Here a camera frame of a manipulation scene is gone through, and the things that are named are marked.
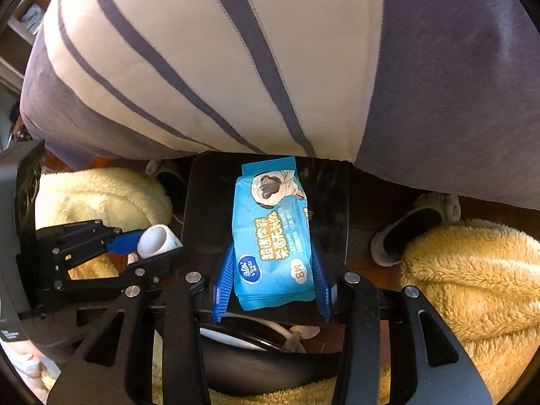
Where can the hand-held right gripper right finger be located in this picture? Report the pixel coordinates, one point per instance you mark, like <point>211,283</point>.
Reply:
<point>324,282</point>

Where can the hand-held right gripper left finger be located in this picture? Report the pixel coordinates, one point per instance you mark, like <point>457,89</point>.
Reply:
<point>223,280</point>

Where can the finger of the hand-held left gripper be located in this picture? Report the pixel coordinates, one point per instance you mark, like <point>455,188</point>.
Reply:
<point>156,266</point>
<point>122,242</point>

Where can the white tape roll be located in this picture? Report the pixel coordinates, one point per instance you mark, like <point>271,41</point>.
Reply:
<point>173,242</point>

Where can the blue wet wipes packet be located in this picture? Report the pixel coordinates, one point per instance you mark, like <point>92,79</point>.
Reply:
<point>270,236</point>

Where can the black trash bin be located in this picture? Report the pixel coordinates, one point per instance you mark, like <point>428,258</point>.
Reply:
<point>202,202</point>

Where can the person's left fleece leg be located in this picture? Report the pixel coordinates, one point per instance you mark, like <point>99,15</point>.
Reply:
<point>105,198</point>

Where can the person's fleece leg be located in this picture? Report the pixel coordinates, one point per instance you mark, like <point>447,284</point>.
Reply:
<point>105,198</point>
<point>472,303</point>

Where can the grey slipper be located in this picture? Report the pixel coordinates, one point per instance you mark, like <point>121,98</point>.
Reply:
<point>392,240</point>
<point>162,173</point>

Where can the person's right fleece leg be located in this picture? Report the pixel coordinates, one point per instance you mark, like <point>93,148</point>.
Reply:
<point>472,303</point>

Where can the open shelf with clothes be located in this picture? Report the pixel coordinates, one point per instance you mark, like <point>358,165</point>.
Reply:
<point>17,42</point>

